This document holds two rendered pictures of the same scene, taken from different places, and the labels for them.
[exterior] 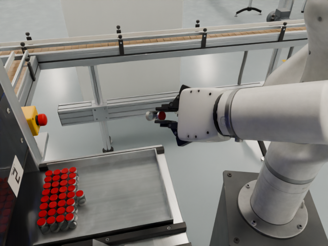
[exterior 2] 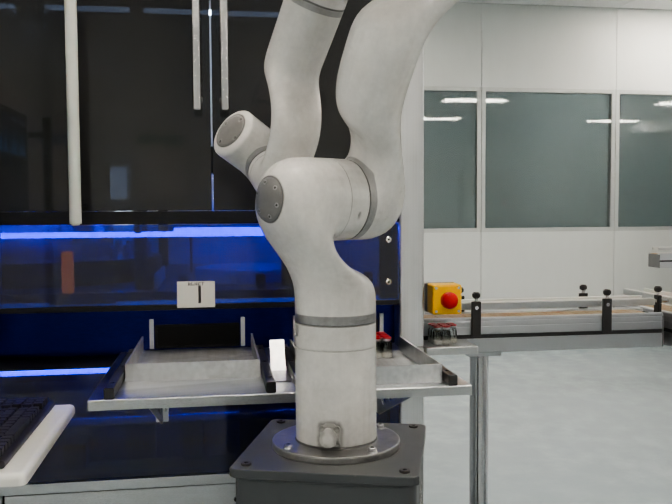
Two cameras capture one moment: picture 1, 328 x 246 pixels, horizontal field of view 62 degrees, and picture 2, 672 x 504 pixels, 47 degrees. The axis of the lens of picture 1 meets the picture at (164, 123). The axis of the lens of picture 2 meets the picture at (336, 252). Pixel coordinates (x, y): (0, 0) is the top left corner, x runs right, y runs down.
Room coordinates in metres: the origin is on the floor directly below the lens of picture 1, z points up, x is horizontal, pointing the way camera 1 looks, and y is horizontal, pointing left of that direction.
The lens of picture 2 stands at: (0.50, -1.45, 1.21)
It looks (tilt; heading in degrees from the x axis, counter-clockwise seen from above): 3 degrees down; 93
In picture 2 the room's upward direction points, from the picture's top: straight up
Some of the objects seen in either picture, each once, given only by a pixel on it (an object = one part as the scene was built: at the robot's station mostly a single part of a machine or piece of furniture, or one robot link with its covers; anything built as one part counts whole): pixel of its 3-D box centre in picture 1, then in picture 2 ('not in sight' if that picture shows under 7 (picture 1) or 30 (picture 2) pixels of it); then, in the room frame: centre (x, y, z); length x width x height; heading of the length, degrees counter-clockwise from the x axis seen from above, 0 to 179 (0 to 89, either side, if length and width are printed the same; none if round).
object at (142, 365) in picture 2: not in sight; (195, 354); (0.12, 0.21, 0.90); 0.34 x 0.26 x 0.04; 102
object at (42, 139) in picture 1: (25, 148); (444, 345); (0.68, 0.49, 0.87); 0.14 x 0.13 x 0.02; 102
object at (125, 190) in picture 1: (105, 192); (359, 359); (0.47, 0.17, 0.90); 0.34 x 0.26 x 0.04; 102
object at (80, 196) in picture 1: (81, 197); not in sight; (0.45, 0.23, 0.90); 0.02 x 0.02 x 0.05
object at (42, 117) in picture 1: (40, 119); (448, 300); (0.68, 0.40, 0.99); 0.04 x 0.04 x 0.04; 12
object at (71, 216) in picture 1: (72, 195); (352, 348); (0.45, 0.25, 0.90); 0.18 x 0.02 x 0.05; 12
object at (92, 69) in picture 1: (101, 114); not in sight; (1.40, 0.41, 0.46); 0.09 x 0.09 x 0.77; 12
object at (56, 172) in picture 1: (56, 198); not in sight; (0.45, 0.30, 0.90); 0.18 x 0.02 x 0.05; 11
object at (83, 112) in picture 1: (183, 100); not in sight; (1.51, -0.13, 0.49); 1.60 x 0.08 x 0.12; 102
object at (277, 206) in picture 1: (279, 187); (335, 383); (0.45, -0.31, 0.95); 0.19 x 0.19 x 0.18
